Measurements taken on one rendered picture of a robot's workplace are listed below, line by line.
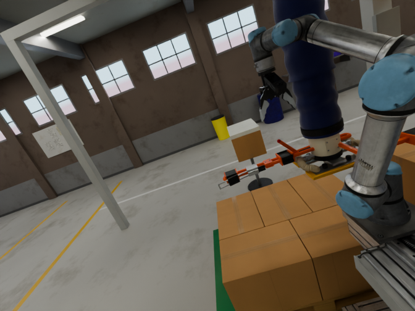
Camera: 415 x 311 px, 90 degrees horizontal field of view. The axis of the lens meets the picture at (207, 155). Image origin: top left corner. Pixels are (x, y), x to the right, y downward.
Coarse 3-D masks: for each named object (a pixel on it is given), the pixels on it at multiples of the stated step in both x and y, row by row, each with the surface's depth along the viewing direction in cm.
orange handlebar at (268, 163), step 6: (342, 138) 124; (402, 138) 101; (408, 138) 100; (342, 144) 116; (300, 150) 130; (306, 150) 126; (312, 150) 126; (348, 150) 111; (354, 150) 107; (294, 156) 126; (264, 162) 130; (270, 162) 127; (276, 162) 127; (246, 174) 129
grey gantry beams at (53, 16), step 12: (72, 0) 252; (84, 0) 252; (96, 0) 252; (108, 0) 262; (48, 12) 256; (60, 12) 256; (72, 12) 258; (24, 24) 260; (36, 24) 260; (48, 24) 263; (12, 36) 265; (24, 36) 269
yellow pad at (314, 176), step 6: (348, 156) 120; (354, 156) 122; (348, 162) 119; (324, 168) 122; (330, 168) 120; (336, 168) 119; (342, 168) 118; (306, 174) 127; (312, 174) 122; (318, 174) 120; (324, 174) 118; (330, 174) 118
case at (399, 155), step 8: (400, 144) 138; (408, 144) 135; (400, 152) 131; (408, 152) 128; (392, 160) 134; (400, 160) 128; (408, 160) 122; (408, 168) 124; (408, 176) 126; (408, 184) 128; (408, 192) 130; (408, 200) 132
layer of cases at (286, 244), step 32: (256, 192) 222; (288, 192) 202; (320, 192) 186; (224, 224) 193; (256, 224) 178; (288, 224) 165; (320, 224) 154; (224, 256) 158; (256, 256) 148; (288, 256) 139; (320, 256) 131; (352, 256) 131; (256, 288) 140; (288, 288) 140; (320, 288) 141; (352, 288) 140
